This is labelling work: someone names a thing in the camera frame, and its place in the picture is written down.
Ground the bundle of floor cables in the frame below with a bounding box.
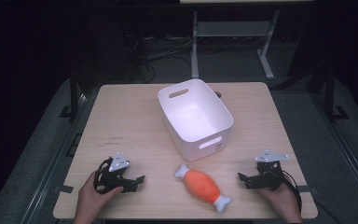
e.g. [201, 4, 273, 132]
[123, 33, 194, 84]

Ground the black metal stand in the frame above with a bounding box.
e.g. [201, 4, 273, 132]
[323, 66, 351, 122]
[59, 66, 86, 121]

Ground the person's left hand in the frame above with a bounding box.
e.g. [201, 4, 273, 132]
[76, 169, 125, 217]

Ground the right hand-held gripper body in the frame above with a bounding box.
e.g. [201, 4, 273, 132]
[254, 149, 291, 191]

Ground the white metal stand frame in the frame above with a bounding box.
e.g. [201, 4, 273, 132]
[190, 8, 282, 80]

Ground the person's right hand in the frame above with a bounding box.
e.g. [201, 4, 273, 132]
[255, 173, 304, 219]

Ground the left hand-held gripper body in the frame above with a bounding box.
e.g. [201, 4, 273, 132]
[94, 151, 135, 194]

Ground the orange plush drumstick toy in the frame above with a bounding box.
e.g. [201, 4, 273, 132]
[174, 163, 232, 214]

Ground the white plastic basket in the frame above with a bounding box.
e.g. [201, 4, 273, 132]
[157, 77, 234, 162]

